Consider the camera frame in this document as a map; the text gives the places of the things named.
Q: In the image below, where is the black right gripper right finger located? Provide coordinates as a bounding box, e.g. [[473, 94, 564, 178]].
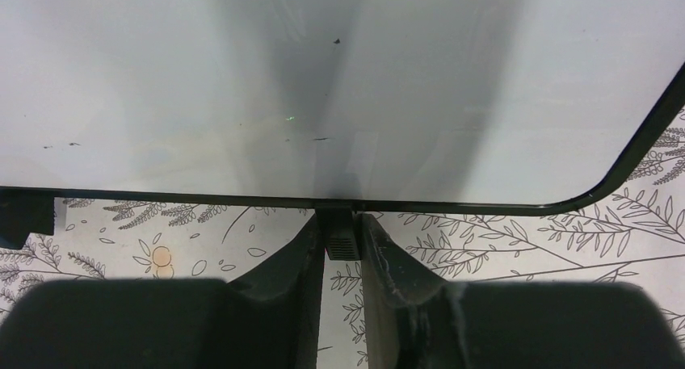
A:
[[359, 214, 684, 368]]

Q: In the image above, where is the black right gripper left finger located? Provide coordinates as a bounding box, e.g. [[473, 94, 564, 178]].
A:
[[1, 218, 324, 368]]

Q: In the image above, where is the black framed whiteboard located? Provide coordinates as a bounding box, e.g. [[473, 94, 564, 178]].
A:
[[1, 0, 684, 249]]

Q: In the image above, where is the floral patterned table mat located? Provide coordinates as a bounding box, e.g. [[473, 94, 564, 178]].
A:
[[1, 112, 684, 368]]

